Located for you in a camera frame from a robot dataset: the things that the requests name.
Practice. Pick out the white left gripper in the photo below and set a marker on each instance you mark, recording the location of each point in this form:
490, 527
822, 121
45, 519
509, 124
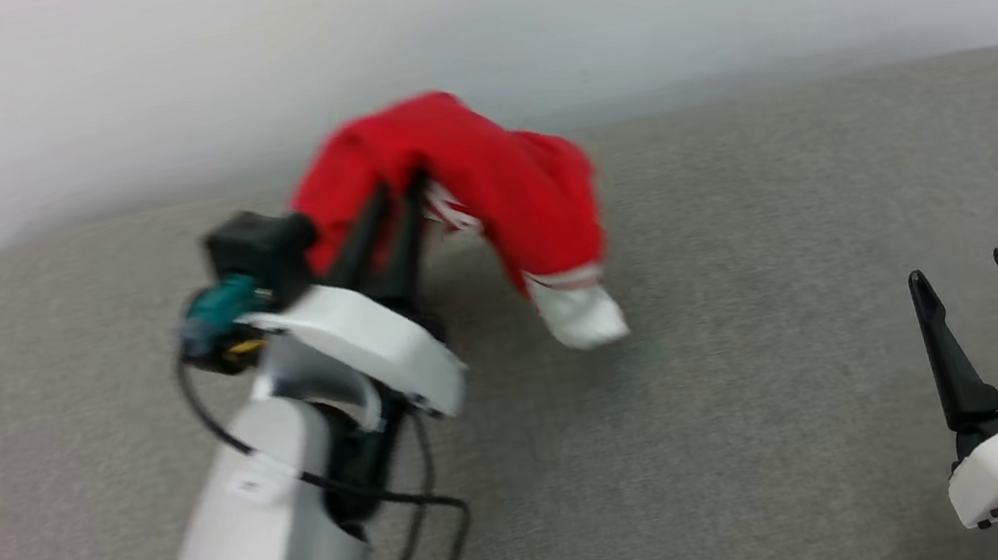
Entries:
367, 338

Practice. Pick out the red garment with white cuffs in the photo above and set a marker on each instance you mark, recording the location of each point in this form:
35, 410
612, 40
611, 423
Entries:
502, 178

